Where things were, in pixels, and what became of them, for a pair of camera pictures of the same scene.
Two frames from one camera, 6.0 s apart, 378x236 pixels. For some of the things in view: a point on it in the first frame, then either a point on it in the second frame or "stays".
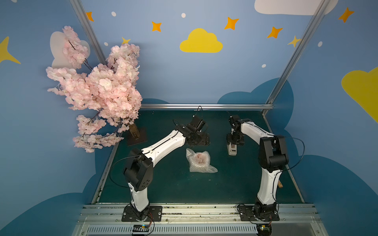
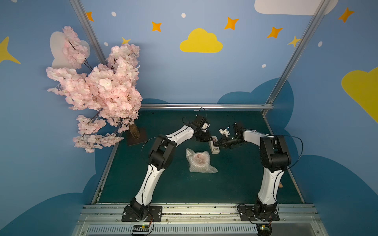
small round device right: x=264 y=229 stays
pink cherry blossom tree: x=110 y=92 stays
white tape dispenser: x=232 y=149 -> x=214 y=149
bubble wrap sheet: x=200 y=162 stays
